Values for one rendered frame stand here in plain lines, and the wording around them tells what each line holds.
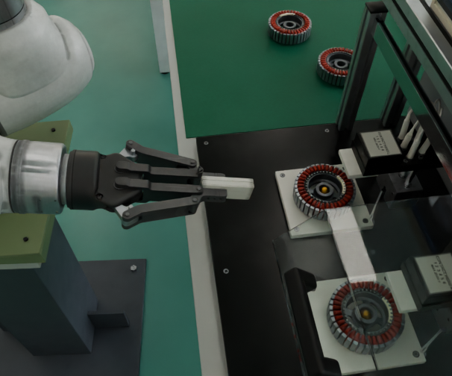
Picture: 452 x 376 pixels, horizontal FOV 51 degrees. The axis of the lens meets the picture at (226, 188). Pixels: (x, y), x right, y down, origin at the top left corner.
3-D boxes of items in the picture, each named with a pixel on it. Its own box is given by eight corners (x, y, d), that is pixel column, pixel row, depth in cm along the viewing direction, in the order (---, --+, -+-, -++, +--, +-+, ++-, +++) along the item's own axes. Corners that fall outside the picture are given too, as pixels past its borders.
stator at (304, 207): (300, 225, 86) (302, 214, 83) (286, 177, 92) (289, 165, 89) (359, 218, 87) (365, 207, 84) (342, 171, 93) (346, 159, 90)
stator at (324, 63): (313, 83, 114) (315, 71, 111) (318, 54, 120) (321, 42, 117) (360, 90, 112) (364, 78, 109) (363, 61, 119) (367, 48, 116)
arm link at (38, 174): (17, 227, 59) (67, 229, 60) (5, 183, 52) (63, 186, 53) (28, 170, 64) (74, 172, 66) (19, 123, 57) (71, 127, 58)
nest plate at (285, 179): (291, 239, 85) (292, 236, 84) (274, 174, 94) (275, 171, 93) (371, 229, 87) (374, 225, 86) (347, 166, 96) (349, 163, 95)
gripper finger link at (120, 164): (115, 188, 62) (115, 179, 63) (198, 190, 65) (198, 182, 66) (115, 169, 59) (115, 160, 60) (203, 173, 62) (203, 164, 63)
